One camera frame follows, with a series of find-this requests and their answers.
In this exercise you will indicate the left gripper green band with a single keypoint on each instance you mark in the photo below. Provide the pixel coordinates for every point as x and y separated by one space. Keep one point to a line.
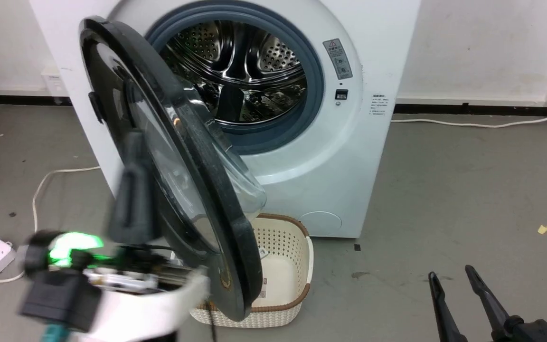
71 247

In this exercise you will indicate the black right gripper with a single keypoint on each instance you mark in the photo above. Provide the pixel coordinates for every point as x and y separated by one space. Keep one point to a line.
537 331

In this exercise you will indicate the black round washing machine door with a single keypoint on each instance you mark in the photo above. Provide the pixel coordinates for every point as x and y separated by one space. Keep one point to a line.
207 156

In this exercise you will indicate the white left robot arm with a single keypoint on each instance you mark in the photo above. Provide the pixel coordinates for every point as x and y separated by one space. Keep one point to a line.
145 313

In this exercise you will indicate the white front-load washing machine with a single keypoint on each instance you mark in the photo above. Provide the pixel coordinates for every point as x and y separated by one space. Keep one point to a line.
340 156

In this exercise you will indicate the yellow paper scrap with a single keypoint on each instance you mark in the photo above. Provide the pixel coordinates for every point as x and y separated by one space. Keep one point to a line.
543 229

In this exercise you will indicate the cream perforated laundry basket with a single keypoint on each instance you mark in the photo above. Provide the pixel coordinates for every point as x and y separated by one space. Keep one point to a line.
285 266

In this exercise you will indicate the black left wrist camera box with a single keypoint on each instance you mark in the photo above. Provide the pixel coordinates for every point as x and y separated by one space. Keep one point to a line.
60 299

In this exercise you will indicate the white wall outlet box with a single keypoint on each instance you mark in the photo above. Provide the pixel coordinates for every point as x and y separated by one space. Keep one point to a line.
54 83

